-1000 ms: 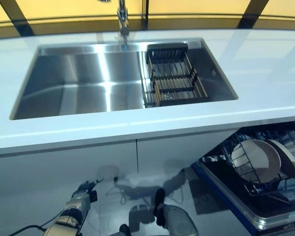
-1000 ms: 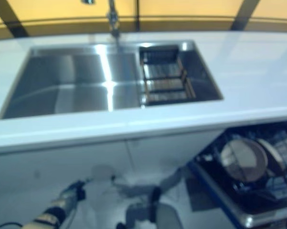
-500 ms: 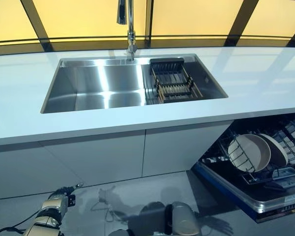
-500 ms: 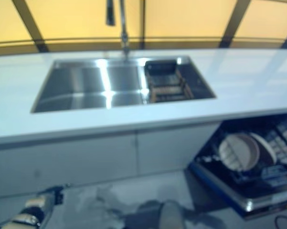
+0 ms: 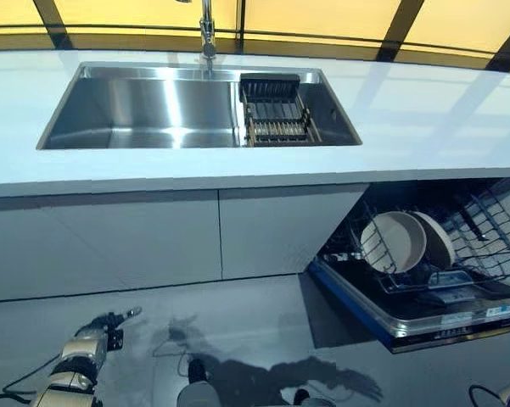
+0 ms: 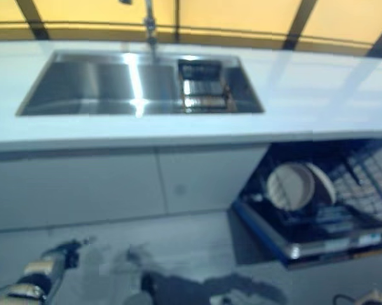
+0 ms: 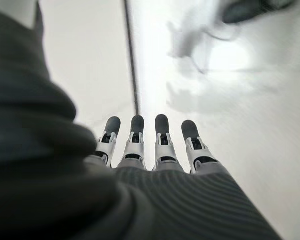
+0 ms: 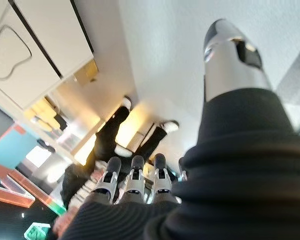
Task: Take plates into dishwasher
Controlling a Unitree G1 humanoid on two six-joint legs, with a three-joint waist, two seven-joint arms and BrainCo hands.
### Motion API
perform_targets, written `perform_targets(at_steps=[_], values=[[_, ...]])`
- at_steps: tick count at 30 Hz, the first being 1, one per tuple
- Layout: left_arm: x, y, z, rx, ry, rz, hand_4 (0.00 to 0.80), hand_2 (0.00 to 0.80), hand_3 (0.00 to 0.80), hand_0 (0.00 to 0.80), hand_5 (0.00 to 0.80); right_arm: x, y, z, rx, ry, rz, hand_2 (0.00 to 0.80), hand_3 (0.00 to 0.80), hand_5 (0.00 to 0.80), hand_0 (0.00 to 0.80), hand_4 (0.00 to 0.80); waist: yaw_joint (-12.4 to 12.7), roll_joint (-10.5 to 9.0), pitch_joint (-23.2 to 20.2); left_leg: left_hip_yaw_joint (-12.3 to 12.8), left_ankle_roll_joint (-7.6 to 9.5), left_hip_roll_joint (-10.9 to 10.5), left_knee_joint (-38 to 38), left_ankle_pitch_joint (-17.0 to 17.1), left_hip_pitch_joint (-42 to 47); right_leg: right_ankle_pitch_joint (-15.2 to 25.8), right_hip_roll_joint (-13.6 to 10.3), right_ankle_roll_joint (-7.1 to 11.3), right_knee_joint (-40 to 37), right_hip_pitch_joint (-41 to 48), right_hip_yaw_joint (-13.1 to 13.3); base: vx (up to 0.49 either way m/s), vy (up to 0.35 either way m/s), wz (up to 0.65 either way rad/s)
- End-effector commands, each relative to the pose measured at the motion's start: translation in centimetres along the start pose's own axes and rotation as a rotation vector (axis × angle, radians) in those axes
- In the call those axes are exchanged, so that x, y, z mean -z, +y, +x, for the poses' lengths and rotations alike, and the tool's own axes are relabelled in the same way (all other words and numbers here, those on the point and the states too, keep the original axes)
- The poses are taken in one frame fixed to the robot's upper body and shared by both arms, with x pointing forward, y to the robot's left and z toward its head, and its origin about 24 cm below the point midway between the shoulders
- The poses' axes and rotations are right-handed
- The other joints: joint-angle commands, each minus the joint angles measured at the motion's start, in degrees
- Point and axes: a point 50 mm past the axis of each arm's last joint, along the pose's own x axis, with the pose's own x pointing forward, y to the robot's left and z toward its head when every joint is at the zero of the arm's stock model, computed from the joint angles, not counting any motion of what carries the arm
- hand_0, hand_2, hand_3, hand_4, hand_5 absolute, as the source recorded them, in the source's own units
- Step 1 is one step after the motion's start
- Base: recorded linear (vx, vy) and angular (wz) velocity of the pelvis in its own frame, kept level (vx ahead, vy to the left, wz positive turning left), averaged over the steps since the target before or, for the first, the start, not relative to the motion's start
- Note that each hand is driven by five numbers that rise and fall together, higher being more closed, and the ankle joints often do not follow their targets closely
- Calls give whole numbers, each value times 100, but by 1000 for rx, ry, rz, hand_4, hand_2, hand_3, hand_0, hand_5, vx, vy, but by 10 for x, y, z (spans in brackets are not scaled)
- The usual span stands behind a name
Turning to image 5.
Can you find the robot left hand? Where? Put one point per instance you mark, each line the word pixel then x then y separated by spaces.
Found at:
pixel 106 322

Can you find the cream plate with grey rim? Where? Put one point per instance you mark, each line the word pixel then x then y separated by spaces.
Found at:
pixel 399 237

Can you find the cream ceramic plate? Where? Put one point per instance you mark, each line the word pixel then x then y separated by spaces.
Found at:
pixel 439 246

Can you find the white cabinet door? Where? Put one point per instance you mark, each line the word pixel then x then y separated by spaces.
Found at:
pixel 280 229
pixel 25 254
pixel 152 241

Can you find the robot left leg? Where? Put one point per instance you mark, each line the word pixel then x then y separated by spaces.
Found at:
pixel 197 390

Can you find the robot leg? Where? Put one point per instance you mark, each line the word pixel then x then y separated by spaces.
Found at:
pixel 302 398
pixel 197 390

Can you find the robot right leg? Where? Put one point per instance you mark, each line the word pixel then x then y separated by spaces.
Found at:
pixel 302 398

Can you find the stainless steel sink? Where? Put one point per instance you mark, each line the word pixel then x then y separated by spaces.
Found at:
pixel 144 110

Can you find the black dish drying rack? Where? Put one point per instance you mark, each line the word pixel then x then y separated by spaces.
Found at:
pixel 276 112

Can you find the chrome kitchen faucet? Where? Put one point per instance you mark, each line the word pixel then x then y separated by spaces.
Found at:
pixel 207 38

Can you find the yellow window with dark frame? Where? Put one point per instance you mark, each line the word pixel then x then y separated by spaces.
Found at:
pixel 110 12

